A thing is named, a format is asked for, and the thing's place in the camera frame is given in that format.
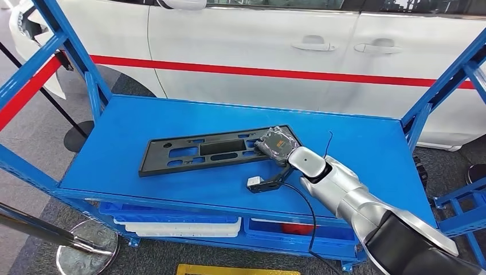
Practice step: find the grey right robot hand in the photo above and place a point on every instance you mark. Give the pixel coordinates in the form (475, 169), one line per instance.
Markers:
(279, 146)

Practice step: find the red item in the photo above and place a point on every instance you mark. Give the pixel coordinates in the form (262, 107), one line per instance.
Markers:
(296, 229)

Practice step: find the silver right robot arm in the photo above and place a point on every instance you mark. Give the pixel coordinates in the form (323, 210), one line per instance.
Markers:
(341, 189)

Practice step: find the yellow floor tape square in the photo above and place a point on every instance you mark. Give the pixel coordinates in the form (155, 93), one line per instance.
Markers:
(227, 270)

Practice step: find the blue plastic crate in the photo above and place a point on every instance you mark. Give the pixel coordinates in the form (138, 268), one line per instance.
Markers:
(265, 231)
(152, 217)

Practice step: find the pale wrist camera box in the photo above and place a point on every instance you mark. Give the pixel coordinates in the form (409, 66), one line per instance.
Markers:
(253, 182)

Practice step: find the chrome stanchion post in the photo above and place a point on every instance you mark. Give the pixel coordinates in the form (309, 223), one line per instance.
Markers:
(83, 250)

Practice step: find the black pole stanchion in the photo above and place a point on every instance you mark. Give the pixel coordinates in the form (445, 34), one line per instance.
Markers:
(78, 136)

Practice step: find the black plastic frame part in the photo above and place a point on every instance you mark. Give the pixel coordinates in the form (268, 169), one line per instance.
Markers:
(159, 159)

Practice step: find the white car red stripe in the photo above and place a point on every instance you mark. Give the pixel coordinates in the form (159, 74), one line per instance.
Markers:
(247, 45)

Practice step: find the red barrier belt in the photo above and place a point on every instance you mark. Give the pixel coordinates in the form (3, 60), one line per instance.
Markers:
(26, 95)

